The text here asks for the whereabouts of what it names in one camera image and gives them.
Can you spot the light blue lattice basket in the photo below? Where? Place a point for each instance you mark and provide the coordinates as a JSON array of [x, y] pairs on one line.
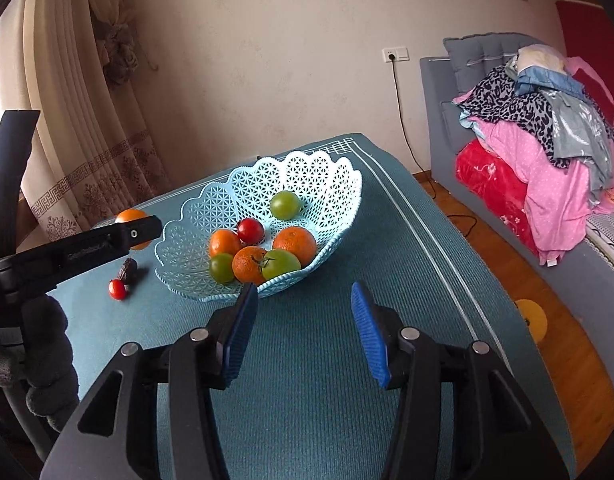
[[197, 230]]

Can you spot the person's left hand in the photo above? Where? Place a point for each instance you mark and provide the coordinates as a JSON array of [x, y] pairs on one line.
[[47, 355]]

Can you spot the red cherry tomato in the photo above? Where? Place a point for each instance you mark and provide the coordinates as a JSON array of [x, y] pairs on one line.
[[250, 231], [118, 289]]

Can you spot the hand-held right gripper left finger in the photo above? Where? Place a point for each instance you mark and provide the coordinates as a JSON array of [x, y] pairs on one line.
[[239, 330]]

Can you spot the white wall socket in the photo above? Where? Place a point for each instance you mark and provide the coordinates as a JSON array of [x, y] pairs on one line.
[[395, 53]]

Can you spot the light blue floral cloth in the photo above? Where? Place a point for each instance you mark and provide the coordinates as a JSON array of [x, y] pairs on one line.
[[582, 130]]

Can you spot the smooth orange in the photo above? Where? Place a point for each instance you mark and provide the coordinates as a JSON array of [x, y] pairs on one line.
[[224, 241]]

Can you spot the blue denim cloth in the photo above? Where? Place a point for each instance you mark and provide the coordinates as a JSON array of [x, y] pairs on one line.
[[542, 81]]

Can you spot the leopard print cloth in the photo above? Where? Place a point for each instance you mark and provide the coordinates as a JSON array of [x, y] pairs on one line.
[[517, 102]]

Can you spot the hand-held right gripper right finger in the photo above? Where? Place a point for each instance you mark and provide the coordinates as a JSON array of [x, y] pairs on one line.
[[369, 330]]

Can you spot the beige patterned curtain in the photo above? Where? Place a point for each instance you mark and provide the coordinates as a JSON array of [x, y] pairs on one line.
[[87, 110]]

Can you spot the red floral blanket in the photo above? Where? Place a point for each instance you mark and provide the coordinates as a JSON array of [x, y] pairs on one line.
[[492, 185]]

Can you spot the red panel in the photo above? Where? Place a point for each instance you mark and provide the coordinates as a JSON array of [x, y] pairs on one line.
[[587, 25]]

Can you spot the green tomato with stem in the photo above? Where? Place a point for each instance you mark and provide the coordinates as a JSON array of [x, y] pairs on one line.
[[282, 266]]

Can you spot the white cloth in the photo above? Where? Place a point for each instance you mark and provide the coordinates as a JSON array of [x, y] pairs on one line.
[[539, 57]]

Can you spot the large green tomato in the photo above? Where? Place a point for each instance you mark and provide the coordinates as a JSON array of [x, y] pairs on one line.
[[221, 268]]

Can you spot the orange with dark stem spot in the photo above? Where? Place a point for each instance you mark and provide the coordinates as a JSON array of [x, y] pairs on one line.
[[247, 266]]

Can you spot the grey-blue quilted cushion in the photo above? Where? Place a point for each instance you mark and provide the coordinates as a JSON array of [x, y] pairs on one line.
[[487, 55]]

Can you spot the large orange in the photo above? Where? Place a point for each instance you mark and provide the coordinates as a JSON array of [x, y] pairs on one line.
[[295, 245]]

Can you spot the pile of clothes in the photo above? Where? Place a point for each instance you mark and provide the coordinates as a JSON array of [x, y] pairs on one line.
[[537, 185]]

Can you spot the grey patterned blanket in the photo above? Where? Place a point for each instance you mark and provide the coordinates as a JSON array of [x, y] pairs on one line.
[[607, 242]]

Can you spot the dark brown wrinkled fruit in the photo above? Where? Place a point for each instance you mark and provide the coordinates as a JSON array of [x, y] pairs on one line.
[[127, 270]]

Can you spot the grey sofa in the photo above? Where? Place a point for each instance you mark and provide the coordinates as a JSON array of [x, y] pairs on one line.
[[437, 125]]

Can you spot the yellow round object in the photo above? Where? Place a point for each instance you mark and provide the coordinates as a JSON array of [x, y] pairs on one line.
[[532, 317]]

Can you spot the pale green tomato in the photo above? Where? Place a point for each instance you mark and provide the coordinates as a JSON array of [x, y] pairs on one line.
[[285, 204]]

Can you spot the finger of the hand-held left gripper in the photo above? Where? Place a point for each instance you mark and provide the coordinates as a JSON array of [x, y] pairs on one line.
[[102, 247], [9, 170]]

